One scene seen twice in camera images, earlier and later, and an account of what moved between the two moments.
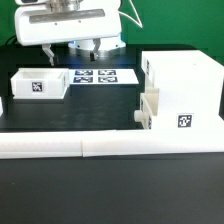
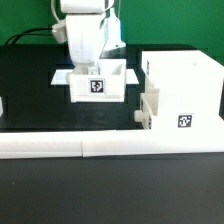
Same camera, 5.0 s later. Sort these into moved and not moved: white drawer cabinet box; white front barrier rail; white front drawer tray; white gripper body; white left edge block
Moved: white gripper body
Not moved: white front barrier rail; white left edge block; white front drawer tray; white drawer cabinet box
